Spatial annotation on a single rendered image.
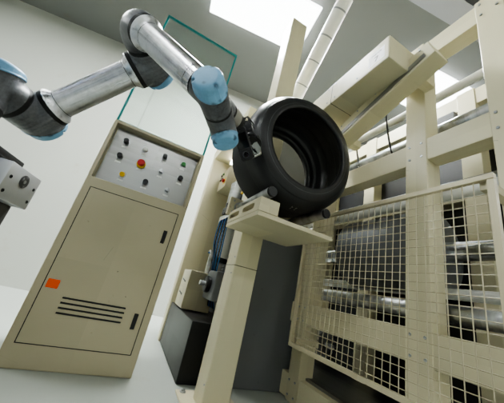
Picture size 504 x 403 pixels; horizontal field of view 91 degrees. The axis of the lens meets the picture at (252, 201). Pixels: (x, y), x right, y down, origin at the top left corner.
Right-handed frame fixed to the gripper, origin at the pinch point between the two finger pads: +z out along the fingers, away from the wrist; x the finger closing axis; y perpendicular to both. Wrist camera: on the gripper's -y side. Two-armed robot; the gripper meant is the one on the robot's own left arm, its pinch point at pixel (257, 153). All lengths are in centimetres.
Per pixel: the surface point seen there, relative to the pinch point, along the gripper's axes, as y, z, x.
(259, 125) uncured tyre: 13.5, 1.5, -2.8
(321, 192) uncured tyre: -15.3, 24.4, -18.3
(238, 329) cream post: -67, 34, 36
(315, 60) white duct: 120, 85, -38
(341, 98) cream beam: 43, 45, -41
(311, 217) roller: -23.9, 30.3, -10.7
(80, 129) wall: 191, 87, 266
